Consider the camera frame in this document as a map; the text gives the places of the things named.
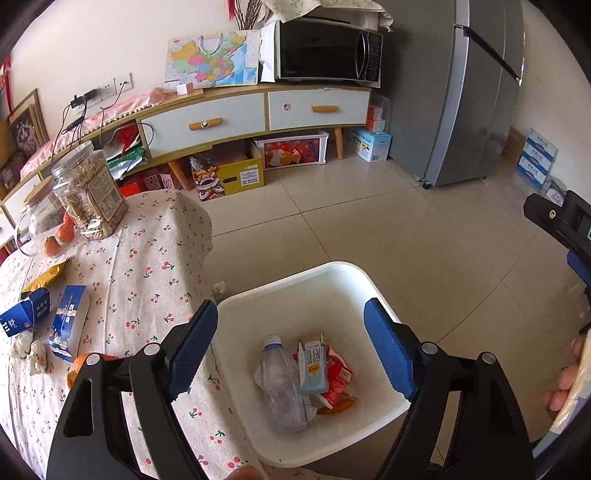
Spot wall outlets with chargers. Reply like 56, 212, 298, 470
69, 73, 134, 109

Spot stacked blue white cartons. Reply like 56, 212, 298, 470
515, 128, 559, 190

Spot person's right hand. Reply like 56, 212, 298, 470
540, 337, 587, 421

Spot white plastic bin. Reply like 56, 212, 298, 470
215, 261, 411, 467

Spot yellow wrapper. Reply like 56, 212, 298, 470
21, 261, 68, 296

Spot dried twigs bunch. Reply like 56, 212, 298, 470
235, 0, 265, 31

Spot white paper bag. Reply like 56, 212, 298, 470
259, 21, 278, 84

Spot yellow lion print cardboard box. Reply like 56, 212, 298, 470
190, 138, 265, 201

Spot pink cloth runner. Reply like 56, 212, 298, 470
21, 88, 167, 171

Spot brown cardboard carton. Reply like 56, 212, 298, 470
501, 127, 527, 160

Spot clear plastic snack jar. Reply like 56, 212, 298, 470
51, 141, 129, 241

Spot green and red bags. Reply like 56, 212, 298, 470
104, 124, 148, 181

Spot dark blue carton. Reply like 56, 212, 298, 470
0, 287, 51, 335

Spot glass teapot with wooden lid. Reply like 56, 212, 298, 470
13, 175, 70, 257

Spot light blue milk carton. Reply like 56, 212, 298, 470
295, 339, 329, 395

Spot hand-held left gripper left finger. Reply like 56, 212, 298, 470
46, 300, 219, 480

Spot floral cloth cover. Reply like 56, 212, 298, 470
263, 0, 393, 31

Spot red gift box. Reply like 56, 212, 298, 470
252, 130, 329, 171

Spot grey refrigerator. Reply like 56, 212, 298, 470
369, 0, 527, 188

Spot red noodle packet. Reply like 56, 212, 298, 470
314, 344, 354, 409

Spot person's left hand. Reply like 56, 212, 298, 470
226, 464, 265, 480

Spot white cabinet drawer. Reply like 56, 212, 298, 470
141, 92, 267, 160
268, 89, 371, 132

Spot colourful map board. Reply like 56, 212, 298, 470
164, 30, 260, 90

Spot blue and white tissue box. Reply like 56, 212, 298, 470
48, 285, 90, 363

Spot long wooden cabinet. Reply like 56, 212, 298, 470
0, 83, 372, 232

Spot red lattice box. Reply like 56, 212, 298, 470
117, 166, 183, 197

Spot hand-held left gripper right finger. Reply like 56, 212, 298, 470
363, 298, 531, 480

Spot crumpled white tissue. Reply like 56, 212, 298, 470
11, 331, 35, 361
25, 344, 47, 374

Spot orange boxes stack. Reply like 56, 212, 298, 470
367, 104, 389, 132

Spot crushed clear plastic bottle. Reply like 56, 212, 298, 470
255, 335, 319, 435

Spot framed picture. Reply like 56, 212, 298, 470
7, 89, 49, 158

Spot black microwave oven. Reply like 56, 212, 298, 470
274, 17, 384, 88

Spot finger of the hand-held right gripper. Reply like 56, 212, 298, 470
523, 189, 591, 252
567, 249, 591, 334

